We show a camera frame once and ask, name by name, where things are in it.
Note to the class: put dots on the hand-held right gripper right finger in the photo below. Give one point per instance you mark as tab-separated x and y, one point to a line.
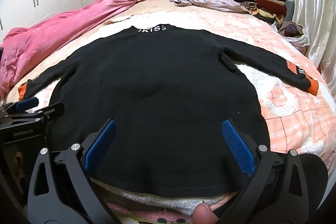
237	148

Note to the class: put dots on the black t-shirt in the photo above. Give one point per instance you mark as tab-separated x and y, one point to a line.
157	95

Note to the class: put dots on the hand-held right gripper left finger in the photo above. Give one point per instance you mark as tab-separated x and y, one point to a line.
101	142

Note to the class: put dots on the pink quilt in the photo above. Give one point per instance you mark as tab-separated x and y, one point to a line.
52	32

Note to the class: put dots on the grey cushion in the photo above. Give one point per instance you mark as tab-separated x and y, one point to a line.
289	9

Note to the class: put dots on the white satin curtain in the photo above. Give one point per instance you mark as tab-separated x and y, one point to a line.
315	3

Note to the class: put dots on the orange white plaid fleece blanket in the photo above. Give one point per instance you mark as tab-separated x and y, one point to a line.
288	114

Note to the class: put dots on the pink dotted cloth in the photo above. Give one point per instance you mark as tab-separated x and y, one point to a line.
157	217

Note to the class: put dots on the person's right hand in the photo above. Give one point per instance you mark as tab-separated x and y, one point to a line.
204	213

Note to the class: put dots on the purple garment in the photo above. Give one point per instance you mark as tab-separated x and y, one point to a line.
290	29

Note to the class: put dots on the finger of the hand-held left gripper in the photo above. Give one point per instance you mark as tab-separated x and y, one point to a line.
26	104
52	110

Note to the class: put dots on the white plastic bag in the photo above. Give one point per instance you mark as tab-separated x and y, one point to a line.
304	37

